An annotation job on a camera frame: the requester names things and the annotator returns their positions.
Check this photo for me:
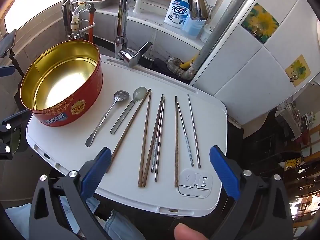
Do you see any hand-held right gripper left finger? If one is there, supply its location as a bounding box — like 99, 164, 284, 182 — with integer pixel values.
28, 147, 113, 240

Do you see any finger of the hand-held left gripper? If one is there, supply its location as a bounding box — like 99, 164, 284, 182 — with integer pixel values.
0, 66, 15, 77
0, 109, 30, 161

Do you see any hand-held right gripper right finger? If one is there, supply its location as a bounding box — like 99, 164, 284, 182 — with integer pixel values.
209, 145, 293, 240

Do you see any plain metal chopstick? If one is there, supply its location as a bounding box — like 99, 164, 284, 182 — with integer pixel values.
187, 94, 201, 169
154, 98, 166, 182

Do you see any patterned metal chopstick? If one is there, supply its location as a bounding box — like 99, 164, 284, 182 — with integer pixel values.
176, 102, 194, 167
151, 97, 165, 173

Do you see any round golden tin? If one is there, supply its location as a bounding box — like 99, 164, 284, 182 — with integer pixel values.
20, 39, 103, 128

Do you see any wooden chopstick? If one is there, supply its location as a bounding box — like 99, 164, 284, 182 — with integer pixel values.
174, 95, 179, 187
138, 92, 152, 187
142, 94, 164, 187
106, 88, 151, 173

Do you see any steel spoon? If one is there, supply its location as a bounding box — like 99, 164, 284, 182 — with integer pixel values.
85, 90, 130, 147

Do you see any grey handled spoon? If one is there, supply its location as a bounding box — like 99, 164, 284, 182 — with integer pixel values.
110, 87, 147, 135

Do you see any grey pipe elbow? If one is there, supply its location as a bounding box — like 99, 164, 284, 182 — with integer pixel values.
167, 57, 195, 80

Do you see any person's right hand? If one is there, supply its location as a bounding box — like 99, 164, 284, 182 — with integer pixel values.
174, 223, 208, 240

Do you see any black tripod stand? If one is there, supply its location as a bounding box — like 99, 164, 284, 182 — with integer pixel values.
7, 51, 25, 77

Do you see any phone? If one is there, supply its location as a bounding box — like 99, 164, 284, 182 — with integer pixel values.
0, 29, 17, 58

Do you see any person's leg in jeans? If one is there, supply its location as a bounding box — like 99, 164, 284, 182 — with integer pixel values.
5, 195, 148, 240

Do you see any yellow cartoon figure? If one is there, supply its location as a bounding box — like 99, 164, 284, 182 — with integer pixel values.
284, 155, 304, 172

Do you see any glass tap fitting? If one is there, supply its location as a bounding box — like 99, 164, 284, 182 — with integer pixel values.
71, 0, 87, 40

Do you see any orange pipe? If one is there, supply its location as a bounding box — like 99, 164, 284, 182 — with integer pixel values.
87, 4, 97, 43

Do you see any chrome kitchen faucet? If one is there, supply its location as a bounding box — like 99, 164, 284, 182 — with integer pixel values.
114, 0, 212, 67

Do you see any small sunflower hook sticker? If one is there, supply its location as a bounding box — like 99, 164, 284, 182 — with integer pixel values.
284, 54, 312, 83

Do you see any small white container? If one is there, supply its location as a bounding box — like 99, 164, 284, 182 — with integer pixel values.
200, 24, 213, 43

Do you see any white blue-capped bottle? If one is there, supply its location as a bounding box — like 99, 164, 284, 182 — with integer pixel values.
181, 0, 218, 40

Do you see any grey metal pipe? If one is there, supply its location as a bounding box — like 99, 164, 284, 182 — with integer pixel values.
189, 0, 258, 80

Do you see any large sunflower hook sticker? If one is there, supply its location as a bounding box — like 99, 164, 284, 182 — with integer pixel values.
241, 3, 280, 44

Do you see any white detergent bottle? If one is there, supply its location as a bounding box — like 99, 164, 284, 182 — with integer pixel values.
164, 0, 193, 30

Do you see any yellow hose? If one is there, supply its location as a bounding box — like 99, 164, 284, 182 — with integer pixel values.
180, 56, 199, 70

